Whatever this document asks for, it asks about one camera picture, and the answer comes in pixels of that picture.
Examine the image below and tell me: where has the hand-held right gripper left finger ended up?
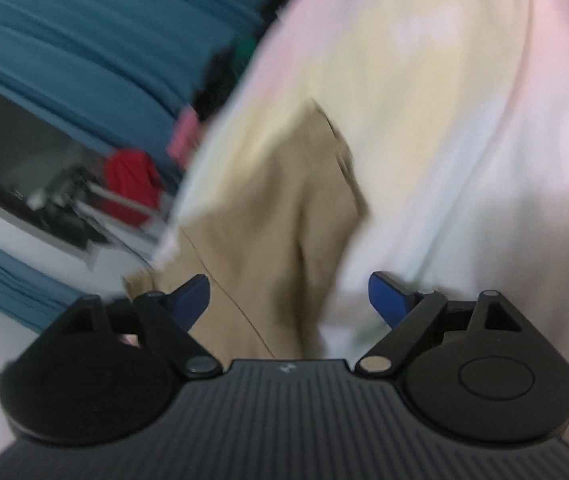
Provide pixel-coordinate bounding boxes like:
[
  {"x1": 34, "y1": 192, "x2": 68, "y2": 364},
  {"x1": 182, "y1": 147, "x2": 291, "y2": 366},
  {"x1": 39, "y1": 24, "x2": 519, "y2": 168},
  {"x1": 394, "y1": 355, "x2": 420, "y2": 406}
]
[{"x1": 59, "y1": 274, "x2": 222, "y2": 380}]

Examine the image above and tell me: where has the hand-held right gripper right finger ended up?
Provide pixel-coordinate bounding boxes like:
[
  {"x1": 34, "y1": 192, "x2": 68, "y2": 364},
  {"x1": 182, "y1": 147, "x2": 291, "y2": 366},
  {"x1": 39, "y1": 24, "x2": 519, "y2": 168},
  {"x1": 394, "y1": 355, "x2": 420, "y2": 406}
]
[{"x1": 355, "y1": 271, "x2": 523, "y2": 378}]

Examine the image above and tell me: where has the tan hooded sweatshirt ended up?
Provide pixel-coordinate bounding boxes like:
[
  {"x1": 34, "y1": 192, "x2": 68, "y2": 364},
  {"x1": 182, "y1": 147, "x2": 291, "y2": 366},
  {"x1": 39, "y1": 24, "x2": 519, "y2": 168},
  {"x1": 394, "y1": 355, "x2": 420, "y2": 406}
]
[{"x1": 123, "y1": 100, "x2": 373, "y2": 361}]

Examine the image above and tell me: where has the red garment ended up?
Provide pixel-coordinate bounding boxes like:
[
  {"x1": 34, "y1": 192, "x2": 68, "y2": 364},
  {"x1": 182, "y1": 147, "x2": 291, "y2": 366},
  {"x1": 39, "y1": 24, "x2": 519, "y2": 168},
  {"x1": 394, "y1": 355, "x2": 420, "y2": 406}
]
[{"x1": 104, "y1": 149, "x2": 165, "y2": 228}]

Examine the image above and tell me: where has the garment steamer stand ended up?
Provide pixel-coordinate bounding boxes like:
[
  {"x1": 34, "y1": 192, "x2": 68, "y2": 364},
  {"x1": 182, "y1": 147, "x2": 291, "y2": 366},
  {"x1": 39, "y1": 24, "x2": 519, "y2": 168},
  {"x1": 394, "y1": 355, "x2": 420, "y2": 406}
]
[{"x1": 12, "y1": 170, "x2": 165, "y2": 256}]

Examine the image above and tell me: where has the pink garment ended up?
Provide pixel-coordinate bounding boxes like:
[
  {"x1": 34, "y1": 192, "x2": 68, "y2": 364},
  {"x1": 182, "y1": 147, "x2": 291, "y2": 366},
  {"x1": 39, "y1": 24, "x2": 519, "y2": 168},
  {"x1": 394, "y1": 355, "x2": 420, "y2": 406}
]
[{"x1": 167, "y1": 107, "x2": 200, "y2": 161}]

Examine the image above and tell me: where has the pastel tie-dye bed sheet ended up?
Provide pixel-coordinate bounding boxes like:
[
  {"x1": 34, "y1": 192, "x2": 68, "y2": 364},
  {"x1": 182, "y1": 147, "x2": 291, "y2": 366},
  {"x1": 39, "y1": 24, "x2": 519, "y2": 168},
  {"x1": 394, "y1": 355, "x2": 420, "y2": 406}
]
[{"x1": 149, "y1": 0, "x2": 569, "y2": 461}]

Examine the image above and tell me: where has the narrow blue curtain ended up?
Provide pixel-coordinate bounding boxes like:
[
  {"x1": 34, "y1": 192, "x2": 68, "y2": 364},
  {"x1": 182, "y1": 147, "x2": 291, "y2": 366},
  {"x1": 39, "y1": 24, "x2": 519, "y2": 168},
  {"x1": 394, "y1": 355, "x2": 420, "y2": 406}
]
[{"x1": 0, "y1": 230, "x2": 90, "y2": 333}]

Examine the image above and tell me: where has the black garment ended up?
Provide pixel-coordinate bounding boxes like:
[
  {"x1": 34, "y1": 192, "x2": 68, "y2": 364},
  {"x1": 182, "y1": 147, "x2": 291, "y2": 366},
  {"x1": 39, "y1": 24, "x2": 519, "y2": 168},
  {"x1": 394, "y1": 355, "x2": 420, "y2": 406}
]
[{"x1": 192, "y1": 45, "x2": 245, "y2": 121}]

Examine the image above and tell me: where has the dark window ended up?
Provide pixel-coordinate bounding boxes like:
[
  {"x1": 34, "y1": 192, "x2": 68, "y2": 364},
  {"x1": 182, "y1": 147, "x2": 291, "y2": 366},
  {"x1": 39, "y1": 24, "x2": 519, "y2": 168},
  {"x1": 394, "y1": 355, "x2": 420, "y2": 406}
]
[{"x1": 0, "y1": 77, "x2": 115, "y2": 256}]

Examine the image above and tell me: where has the green garment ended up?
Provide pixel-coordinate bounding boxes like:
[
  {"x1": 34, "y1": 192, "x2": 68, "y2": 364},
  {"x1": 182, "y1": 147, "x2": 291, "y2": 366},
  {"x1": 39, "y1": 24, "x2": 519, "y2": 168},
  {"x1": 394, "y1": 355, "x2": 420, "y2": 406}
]
[{"x1": 232, "y1": 37, "x2": 260, "y2": 66}]

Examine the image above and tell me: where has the wide blue curtain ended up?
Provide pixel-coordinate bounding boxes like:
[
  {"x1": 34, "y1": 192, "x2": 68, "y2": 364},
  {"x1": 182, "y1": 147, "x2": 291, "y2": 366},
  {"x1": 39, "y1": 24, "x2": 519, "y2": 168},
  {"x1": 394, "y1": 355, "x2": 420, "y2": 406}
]
[{"x1": 0, "y1": 0, "x2": 285, "y2": 171}]

